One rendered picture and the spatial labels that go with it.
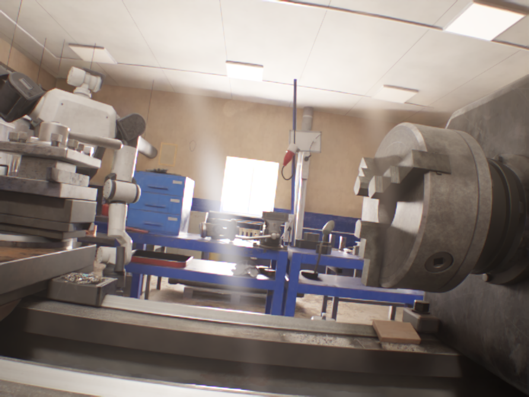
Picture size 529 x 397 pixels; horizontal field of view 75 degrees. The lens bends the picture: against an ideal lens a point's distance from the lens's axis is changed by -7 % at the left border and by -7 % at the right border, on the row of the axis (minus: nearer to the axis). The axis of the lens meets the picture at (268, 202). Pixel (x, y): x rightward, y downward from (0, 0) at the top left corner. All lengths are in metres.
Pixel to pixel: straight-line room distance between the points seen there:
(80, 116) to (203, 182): 6.32
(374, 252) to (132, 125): 1.21
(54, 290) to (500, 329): 0.79
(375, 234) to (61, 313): 0.55
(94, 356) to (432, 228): 0.62
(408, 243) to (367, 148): 7.66
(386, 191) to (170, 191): 2.10
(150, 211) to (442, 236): 2.22
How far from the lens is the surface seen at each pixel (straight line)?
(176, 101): 8.09
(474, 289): 0.74
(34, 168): 0.89
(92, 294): 0.79
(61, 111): 1.45
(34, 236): 0.86
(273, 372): 0.75
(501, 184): 0.59
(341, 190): 7.86
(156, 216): 2.54
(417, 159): 0.48
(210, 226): 2.45
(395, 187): 0.52
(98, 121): 1.48
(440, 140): 0.53
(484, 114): 0.79
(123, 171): 1.57
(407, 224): 0.51
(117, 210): 1.55
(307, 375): 0.76
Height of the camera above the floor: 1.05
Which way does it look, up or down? 2 degrees up
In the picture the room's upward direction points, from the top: 7 degrees clockwise
